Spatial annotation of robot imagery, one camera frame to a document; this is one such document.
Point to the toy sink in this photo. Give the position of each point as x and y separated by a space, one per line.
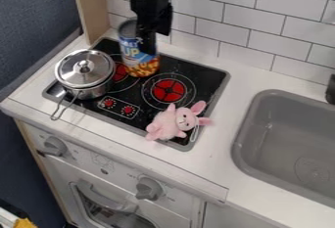
288 147

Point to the blue and orange can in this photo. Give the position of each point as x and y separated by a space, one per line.
140 65

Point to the pink plush rabbit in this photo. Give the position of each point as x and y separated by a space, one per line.
172 122

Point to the silver pot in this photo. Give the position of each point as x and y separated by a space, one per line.
87 90

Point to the toy stove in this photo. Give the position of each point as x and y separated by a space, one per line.
174 90

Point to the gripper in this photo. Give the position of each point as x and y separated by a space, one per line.
152 11

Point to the silver lid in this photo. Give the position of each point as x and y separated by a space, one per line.
84 68

